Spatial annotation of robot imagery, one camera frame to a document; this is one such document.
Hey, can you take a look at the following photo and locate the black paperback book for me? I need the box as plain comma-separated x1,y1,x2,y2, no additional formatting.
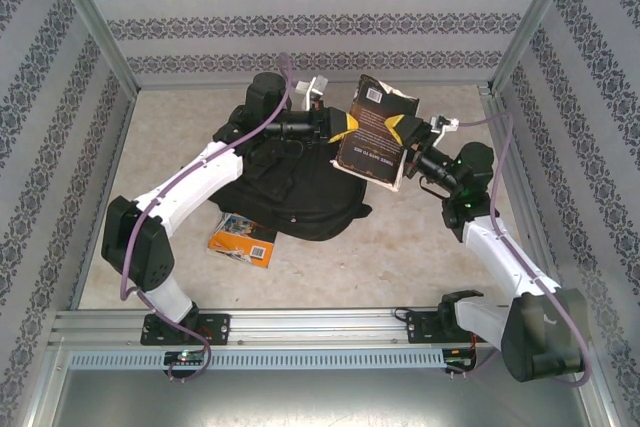
329,74,422,194

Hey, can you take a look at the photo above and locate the aluminium frame post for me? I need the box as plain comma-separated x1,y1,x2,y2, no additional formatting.
42,0,140,94
488,0,585,94

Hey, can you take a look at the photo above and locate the orange photo-cover textbook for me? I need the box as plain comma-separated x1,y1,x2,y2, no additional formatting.
207,211,279,270

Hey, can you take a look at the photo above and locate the aluminium back rail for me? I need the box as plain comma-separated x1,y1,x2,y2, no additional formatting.
133,77,495,93

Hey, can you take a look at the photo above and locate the grey slotted cable duct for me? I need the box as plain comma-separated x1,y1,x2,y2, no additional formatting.
67,349,476,371

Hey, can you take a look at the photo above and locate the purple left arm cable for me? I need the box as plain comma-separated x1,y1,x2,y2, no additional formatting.
121,51,295,381

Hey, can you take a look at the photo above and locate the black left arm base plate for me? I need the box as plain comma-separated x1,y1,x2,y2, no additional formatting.
141,313,232,346

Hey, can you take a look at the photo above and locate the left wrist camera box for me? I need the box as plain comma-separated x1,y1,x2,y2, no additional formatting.
294,75,330,109

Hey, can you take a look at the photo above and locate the aluminium side rail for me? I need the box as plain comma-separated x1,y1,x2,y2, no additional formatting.
68,90,139,309
477,84,571,307

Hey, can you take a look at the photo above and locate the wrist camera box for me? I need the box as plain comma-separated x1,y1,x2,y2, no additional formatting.
294,75,330,109
428,115,460,137

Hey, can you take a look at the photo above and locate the small circuit board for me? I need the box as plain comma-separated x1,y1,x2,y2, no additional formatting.
164,350,206,366
442,349,477,367

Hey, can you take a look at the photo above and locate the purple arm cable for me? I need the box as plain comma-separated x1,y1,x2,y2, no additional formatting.
447,113,595,389
121,51,295,381

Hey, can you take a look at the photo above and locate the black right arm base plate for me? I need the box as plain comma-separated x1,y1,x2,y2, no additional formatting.
404,310,499,345

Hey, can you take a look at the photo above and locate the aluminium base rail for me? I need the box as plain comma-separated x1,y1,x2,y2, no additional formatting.
49,309,586,348

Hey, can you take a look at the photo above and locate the grey metal panel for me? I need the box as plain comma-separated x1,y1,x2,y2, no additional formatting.
47,366,619,427

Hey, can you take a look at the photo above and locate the black fabric backpack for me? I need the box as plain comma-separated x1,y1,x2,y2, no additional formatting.
212,101,374,244

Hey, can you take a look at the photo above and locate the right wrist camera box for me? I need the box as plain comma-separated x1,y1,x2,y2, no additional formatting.
428,115,460,137

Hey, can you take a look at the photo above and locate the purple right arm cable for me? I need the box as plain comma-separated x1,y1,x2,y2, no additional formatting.
447,113,595,389

